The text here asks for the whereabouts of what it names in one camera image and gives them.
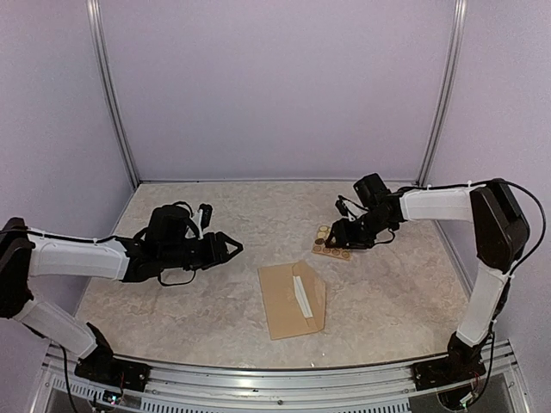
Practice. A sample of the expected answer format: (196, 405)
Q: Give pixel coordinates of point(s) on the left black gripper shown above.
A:
(217, 254)

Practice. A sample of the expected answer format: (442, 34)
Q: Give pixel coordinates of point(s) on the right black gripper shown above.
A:
(343, 235)

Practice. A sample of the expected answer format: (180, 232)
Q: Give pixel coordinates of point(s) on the round sticker seal sheet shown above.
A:
(322, 248)

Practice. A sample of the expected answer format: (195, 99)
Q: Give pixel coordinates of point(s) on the cream lined letter paper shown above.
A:
(301, 297)

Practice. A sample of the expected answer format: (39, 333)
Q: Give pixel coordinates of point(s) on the brown kraft envelope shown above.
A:
(284, 317)

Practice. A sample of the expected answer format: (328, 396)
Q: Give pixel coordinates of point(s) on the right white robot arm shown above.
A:
(506, 224)

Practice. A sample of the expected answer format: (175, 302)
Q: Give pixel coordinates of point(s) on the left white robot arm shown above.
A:
(175, 237)

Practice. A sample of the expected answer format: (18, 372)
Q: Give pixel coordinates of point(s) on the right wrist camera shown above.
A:
(342, 207)

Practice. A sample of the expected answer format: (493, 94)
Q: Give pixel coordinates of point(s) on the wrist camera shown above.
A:
(342, 207)
(206, 211)

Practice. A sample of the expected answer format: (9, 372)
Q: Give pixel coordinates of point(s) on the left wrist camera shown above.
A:
(206, 211)

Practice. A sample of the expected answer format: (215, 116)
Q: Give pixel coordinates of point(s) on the right aluminium frame post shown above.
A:
(445, 91)

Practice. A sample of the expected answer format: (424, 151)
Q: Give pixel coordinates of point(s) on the aluminium frame post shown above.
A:
(445, 91)
(108, 86)

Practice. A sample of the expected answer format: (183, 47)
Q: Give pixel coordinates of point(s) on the front aluminium rail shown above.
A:
(388, 387)

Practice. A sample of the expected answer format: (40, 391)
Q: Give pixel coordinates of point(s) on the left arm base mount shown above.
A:
(101, 366)

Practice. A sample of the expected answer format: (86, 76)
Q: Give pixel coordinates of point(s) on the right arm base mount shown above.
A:
(447, 370)

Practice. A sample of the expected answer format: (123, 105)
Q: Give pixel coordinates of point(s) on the left aluminium frame post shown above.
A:
(108, 86)

